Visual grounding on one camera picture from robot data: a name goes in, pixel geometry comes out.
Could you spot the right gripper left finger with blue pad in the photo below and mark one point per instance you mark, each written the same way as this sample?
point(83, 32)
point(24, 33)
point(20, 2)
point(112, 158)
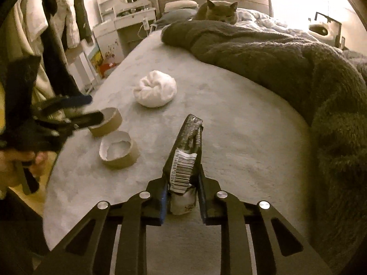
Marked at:
point(110, 232)

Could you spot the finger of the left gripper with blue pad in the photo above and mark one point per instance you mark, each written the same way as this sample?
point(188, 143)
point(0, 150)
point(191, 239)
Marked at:
point(57, 103)

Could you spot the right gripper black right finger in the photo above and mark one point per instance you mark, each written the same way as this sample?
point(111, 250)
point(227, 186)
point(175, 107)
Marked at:
point(255, 238)

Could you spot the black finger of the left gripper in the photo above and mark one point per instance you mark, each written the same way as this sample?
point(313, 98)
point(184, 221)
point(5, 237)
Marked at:
point(73, 123)

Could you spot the cardboard tape roll core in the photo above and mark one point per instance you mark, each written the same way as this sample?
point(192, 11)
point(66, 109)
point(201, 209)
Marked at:
point(112, 120)

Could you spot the torn cardboard tape roll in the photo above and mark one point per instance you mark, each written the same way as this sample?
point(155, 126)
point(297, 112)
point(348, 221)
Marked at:
point(118, 150)

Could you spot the black wrapper with barcode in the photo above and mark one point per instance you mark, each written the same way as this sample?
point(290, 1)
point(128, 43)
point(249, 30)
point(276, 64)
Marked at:
point(183, 165)

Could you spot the person's left hand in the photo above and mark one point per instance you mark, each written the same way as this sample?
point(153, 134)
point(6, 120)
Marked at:
point(14, 162)

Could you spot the black hanging garment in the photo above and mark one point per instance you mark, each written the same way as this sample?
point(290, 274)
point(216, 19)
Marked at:
point(55, 62)

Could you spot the red item on floor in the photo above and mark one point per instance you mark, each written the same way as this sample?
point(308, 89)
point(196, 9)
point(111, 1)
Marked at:
point(103, 68)

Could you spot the cream hanging trousers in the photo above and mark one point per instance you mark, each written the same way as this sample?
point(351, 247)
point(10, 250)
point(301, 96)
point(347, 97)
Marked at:
point(24, 25)

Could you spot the white rolled sock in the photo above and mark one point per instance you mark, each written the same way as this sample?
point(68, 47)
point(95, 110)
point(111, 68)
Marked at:
point(156, 89)

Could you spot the white hanging jacket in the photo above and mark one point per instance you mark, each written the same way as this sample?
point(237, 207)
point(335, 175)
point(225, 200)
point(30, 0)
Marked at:
point(66, 23)

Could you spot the white dressing table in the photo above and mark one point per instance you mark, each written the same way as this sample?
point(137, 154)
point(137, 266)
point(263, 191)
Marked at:
point(117, 34)

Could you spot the grey bed mattress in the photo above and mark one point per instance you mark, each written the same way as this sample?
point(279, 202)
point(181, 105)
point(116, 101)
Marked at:
point(247, 138)

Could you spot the grey pillow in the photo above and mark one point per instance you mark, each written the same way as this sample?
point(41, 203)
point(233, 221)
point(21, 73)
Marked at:
point(178, 15)

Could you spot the beige pillow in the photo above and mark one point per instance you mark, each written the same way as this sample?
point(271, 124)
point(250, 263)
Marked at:
point(180, 4)

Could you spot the grey cat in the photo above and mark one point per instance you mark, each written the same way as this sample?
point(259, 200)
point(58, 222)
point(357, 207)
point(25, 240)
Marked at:
point(217, 11)

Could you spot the dark grey fluffy blanket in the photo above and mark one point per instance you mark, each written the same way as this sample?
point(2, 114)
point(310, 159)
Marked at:
point(328, 92)

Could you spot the patterned blue white duvet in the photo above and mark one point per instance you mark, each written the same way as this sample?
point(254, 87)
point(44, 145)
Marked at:
point(258, 21)

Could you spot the white charger with cable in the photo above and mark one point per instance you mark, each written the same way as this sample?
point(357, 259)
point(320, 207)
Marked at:
point(146, 26)

